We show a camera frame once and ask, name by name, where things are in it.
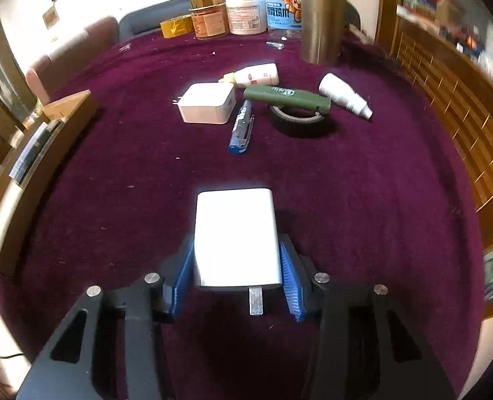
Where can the dark grey sofa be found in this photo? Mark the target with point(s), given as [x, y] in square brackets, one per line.
[142, 23]

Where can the small white bottle orange cap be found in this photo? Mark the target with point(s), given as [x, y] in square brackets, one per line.
[259, 75]

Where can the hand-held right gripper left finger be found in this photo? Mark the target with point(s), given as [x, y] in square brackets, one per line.
[184, 283]

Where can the clear blue ballpoint pen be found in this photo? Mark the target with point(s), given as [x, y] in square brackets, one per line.
[240, 133]

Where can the yellow tape roll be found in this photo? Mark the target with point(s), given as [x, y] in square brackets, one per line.
[175, 29]

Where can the purple tablecloth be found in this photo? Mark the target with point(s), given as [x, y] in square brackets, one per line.
[355, 196]

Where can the wooden tray box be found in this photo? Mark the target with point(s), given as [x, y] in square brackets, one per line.
[50, 166]

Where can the counter clutter pile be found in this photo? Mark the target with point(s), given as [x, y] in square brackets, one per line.
[421, 0]

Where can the white plastic jar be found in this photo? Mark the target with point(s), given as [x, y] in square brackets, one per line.
[244, 16]

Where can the clear jar orange label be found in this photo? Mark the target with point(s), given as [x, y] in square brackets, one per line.
[209, 23]

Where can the green lighter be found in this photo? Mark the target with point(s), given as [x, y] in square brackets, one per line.
[280, 93]

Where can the white nozzle bottle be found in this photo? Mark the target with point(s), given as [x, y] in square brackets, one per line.
[338, 89]

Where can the dark wooden cabinet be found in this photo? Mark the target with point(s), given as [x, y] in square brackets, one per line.
[0, 79]

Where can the brown upholstered chair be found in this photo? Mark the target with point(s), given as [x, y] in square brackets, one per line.
[75, 50]

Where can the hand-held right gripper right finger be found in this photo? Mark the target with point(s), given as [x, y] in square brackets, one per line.
[292, 283]

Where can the clear plastic jar blue label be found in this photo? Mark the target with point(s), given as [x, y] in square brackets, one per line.
[282, 8]

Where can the stainless steel thermos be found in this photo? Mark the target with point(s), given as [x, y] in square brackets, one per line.
[321, 16]

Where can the black tape roll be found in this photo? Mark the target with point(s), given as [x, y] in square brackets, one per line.
[300, 129]

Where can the gold wall switch plate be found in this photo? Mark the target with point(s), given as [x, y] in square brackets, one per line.
[50, 16]

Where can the wooden counter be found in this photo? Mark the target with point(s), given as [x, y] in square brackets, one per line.
[438, 91]

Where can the white charger plug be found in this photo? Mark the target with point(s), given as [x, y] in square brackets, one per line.
[205, 104]
[234, 237]

